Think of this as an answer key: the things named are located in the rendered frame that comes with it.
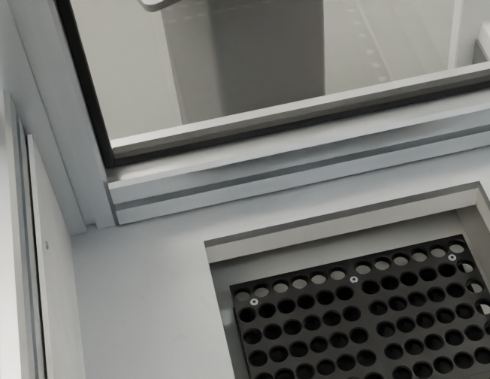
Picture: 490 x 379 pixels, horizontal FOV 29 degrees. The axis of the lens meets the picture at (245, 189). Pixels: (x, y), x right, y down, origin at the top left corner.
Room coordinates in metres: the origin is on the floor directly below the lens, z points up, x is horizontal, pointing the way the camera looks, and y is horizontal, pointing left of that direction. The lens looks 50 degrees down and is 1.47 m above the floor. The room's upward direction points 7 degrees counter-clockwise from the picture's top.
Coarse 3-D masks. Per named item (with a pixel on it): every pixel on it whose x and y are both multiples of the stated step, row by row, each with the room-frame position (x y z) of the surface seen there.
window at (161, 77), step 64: (128, 0) 0.44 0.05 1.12; (192, 0) 0.45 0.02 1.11; (256, 0) 0.45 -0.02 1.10; (320, 0) 0.46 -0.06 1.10; (384, 0) 0.46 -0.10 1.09; (448, 0) 0.46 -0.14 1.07; (128, 64) 0.44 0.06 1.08; (192, 64) 0.45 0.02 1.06; (256, 64) 0.45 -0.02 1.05; (320, 64) 0.45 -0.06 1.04; (384, 64) 0.46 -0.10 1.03; (448, 64) 0.46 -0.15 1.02; (128, 128) 0.44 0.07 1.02; (192, 128) 0.44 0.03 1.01
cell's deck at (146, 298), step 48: (288, 192) 0.43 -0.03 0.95; (336, 192) 0.43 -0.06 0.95; (384, 192) 0.42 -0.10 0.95; (432, 192) 0.42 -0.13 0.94; (480, 192) 0.42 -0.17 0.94; (96, 240) 0.41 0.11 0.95; (144, 240) 0.40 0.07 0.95; (192, 240) 0.40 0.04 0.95; (240, 240) 0.40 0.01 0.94; (288, 240) 0.40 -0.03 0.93; (96, 288) 0.37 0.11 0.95; (144, 288) 0.36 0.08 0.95; (192, 288) 0.36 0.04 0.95; (96, 336) 0.33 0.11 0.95; (144, 336) 0.33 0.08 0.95; (192, 336) 0.32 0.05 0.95
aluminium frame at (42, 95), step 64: (0, 0) 0.42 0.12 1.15; (64, 0) 0.44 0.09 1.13; (0, 64) 0.42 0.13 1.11; (64, 64) 0.42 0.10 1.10; (0, 128) 0.38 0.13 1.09; (64, 128) 0.42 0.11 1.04; (256, 128) 0.45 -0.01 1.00; (320, 128) 0.45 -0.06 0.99; (384, 128) 0.44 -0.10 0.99; (448, 128) 0.45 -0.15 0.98; (0, 192) 0.34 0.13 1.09; (64, 192) 0.42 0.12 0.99; (128, 192) 0.42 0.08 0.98; (192, 192) 0.43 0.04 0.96; (256, 192) 0.43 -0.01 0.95; (0, 256) 0.29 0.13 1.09; (0, 320) 0.25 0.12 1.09
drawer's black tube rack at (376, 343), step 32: (320, 288) 0.38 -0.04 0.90; (352, 288) 0.37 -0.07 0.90; (384, 288) 0.37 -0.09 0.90; (416, 288) 0.37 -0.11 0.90; (448, 288) 0.36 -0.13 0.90; (256, 320) 0.36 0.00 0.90; (288, 320) 0.35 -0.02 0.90; (320, 320) 0.35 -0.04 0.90; (352, 320) 0.36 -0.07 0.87; (384, 320) 0.34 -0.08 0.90; (416, 320) 0.34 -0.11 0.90; (448, 320) 0.35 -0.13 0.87; (480, 320) 0.33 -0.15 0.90; (256, 352) 0.33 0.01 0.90; (288, 352) 0.33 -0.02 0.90; (320, 352) 0.34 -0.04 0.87; (352, 352) 0.32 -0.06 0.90; (384, 352) 0.32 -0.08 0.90; (416, 352) 0.33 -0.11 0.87; (448, 352) 0.31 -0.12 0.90; (480, 352) 0.31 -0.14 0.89
